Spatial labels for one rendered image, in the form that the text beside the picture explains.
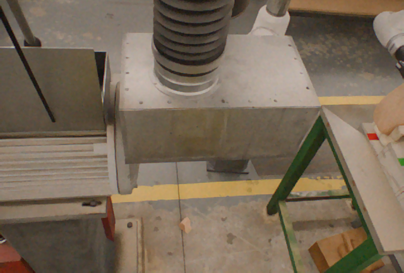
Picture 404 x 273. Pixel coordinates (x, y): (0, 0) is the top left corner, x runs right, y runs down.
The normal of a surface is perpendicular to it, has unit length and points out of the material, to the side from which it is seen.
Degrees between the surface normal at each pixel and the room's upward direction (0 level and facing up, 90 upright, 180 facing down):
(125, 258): 24
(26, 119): 90
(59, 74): 90
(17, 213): 0
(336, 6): 0
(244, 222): 0
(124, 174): 70
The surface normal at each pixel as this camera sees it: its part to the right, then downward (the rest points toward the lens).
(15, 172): 0.07, -0.82
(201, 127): 0.11, 0.78
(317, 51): 0.11, -0.62
